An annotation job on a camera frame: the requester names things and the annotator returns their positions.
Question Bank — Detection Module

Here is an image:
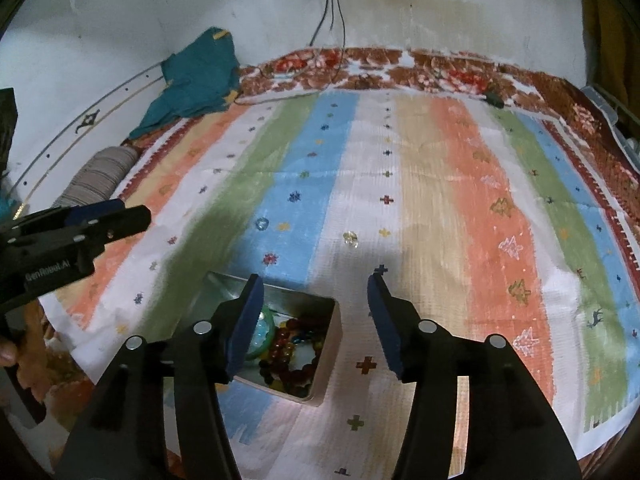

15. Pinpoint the striped woven mat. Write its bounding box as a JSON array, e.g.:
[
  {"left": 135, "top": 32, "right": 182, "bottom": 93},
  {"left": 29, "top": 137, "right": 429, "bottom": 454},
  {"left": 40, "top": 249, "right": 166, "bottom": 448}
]
[{"left": 37, "top": 87, "right": 640, "bottom": 480}]

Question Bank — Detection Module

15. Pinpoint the clear plastic container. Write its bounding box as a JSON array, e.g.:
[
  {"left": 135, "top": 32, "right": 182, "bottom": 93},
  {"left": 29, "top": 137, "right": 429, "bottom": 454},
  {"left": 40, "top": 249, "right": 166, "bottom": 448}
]
[{"left": 580, "top": 85, "right": 640, "bottom": 171}]

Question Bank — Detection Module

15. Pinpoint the grey striped rolled cloth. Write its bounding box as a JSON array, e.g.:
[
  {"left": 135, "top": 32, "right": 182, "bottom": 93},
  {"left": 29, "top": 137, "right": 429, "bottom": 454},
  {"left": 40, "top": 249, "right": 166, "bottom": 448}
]
[{"left": 51, "top": 146, "right": 140, "bottom": 208}]

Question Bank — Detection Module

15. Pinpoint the black cable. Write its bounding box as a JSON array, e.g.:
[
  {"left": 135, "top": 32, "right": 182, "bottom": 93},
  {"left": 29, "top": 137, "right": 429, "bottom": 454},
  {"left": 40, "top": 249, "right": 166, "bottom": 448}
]
[{"left": 309, "top": 0, "right": 335, "bottom": 48}]

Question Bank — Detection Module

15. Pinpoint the dark red bead bracelet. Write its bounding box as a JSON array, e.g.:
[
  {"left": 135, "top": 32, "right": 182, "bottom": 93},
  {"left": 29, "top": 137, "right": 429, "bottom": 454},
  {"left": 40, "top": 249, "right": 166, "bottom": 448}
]
[{"left": 259, "top": 355, "right": 321, "bottom": 397}]

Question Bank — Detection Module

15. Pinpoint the teal bead bracelet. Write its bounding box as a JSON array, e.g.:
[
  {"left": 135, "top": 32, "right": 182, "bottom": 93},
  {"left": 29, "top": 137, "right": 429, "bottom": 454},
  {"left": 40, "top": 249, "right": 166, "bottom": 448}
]
[{"left": 245, "top": 310, "right": 277, "bottom": 361}]

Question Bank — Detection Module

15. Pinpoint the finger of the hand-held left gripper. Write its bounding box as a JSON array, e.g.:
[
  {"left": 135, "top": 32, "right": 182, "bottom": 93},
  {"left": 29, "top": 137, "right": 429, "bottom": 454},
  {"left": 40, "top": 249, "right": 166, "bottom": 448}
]
[
  {"left": 75, "top": 205, "right": 152, "bottom": 251},
  {"left": 10, "top": 198, "right": 126, "bottom": 233}
]

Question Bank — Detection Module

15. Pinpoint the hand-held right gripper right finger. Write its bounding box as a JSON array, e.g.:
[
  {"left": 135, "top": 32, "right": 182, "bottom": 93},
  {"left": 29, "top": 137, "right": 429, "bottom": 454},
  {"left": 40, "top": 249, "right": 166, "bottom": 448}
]
[{"left": 366, "top": 266, "right": 583, "bottom": 480}]

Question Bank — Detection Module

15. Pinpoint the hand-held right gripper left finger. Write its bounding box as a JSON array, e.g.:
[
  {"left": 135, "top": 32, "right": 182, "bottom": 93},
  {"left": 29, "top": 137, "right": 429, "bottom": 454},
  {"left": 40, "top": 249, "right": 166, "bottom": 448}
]
[{"left": 55, "top": 274, "right": 265, "bottom": 480}]

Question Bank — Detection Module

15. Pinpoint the silver metal tin box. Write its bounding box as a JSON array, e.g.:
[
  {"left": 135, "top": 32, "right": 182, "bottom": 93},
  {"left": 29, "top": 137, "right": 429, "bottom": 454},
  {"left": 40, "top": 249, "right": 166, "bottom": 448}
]
[{"left": 187, "top": 271, "right": 342, "bottom": 407}]

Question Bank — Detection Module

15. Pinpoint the yellow cloth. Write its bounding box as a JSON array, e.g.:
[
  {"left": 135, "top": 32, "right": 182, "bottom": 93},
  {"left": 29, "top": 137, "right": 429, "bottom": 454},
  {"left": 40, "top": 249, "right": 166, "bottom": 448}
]
[{"left": 582, "top": 0, "right": 640, "bottom": 111}]

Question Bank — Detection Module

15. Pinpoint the person's left hand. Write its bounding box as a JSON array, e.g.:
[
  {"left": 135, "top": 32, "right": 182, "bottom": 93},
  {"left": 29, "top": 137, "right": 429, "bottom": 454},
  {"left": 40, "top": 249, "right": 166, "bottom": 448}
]
[{"left": 0, "top": 335, "right": 20, "bottom": 367}]

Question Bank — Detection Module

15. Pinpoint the thin grey cable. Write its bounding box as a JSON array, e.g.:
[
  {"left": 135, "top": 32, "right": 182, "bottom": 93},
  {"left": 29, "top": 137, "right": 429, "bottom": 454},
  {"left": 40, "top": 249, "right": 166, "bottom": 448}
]
[{"left": 334, "top": 0, "right": 348, "bottom": 88}]

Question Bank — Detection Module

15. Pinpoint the teal cloth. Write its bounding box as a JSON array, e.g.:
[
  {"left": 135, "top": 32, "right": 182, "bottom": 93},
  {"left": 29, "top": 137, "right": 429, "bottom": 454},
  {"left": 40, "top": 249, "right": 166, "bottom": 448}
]
[{"left": 129, "top": 27, "right": 242, "bottom": 140}]

